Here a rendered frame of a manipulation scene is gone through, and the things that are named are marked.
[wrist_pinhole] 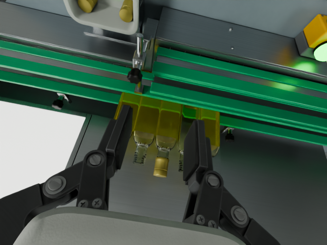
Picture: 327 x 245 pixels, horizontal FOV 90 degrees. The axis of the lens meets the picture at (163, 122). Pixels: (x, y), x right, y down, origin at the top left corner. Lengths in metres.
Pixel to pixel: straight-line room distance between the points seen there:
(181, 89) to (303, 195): 0.59
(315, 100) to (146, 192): 0.50
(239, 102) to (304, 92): 0.15
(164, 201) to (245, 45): 0.48
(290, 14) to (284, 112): 0.25
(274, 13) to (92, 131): 0.62
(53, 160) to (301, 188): 0.85
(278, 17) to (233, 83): 0.23
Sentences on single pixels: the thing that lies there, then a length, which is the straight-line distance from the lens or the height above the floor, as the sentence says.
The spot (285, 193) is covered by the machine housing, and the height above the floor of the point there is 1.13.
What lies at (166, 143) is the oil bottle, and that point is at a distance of 0.42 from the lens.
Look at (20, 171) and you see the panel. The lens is 0.64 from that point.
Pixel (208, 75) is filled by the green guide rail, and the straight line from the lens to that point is 0.41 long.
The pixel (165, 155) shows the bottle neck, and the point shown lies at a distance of 0.42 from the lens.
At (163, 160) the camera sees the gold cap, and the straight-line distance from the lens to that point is 0.41.
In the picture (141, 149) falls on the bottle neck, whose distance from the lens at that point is 0.42.
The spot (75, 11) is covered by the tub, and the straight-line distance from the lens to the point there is 0.54.
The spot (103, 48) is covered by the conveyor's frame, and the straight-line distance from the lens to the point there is 0.54.
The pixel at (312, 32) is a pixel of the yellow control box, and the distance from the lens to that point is 0.59.
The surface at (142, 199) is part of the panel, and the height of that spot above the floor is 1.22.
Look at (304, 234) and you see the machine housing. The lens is 0.79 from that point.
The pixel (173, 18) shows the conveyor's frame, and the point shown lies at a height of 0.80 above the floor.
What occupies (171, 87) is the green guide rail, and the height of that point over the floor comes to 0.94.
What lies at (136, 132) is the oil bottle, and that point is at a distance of 0.42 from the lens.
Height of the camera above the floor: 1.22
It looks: 26 degrees down
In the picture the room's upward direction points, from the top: 171 degrees counter-clockwise
